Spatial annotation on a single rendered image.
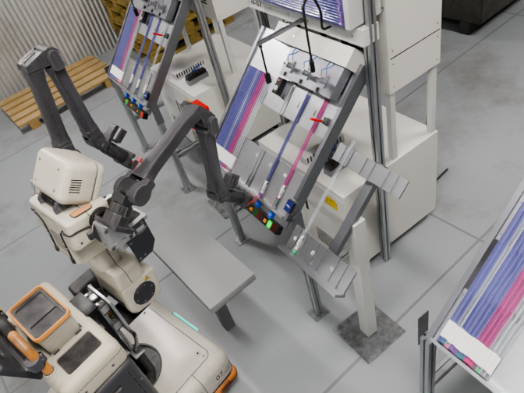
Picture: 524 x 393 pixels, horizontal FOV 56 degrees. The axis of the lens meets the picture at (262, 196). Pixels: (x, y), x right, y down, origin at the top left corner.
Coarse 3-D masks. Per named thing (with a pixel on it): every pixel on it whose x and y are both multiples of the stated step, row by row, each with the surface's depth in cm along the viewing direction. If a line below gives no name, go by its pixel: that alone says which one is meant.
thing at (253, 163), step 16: (256, 144) 231; (240, 160) 238; (256, 160) 230; (272, 160) 222; (240, 176) 236; (256, 176) 228; (272, 176) 220; (256, 192) 226; (272, 192) 219; (288, 192) 212
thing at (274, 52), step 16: (272, 32) 235; (272, 48) 233; (288, 48) 225; (256, 64) 240; (272, 64) 231; (272, 80) 230; (272, 96) 228; (288, 96) 221; (304, 96) 214; (320, 96) 207; (288, 112) 219; (304, 112) 212; (320, 128) 204
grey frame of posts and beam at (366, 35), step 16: (368, 0) 172; (288, 16) 212; (368, 16) 176; (320, 32) 199; (336, 32) 191; (352, 32) 183; (368, 32) 180; (368, 48) 185; (368, 64) 191; (368, 80) 196; (368, 96) 201; (384, 160) 224; (384, 192) 236; (384, 208) 245; (240, 224) 297; (384, 224) 250; (240, 240) 304; (384, 240) 258; (384, 256) 268; (304, 272) 233; (320, 304) 251
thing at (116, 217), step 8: (112, 200) 159; (112, 208) 158; (120, 208) 157; (128, 208) 159; (96, 216) 160; (104, 216) 158; (112, 216) 157; (120, 216) 157; (128, 216) 161; (104, 224) 157; (112, 224) 156; (120, 224) 158; (128, 224) 163; (128, 232) 159
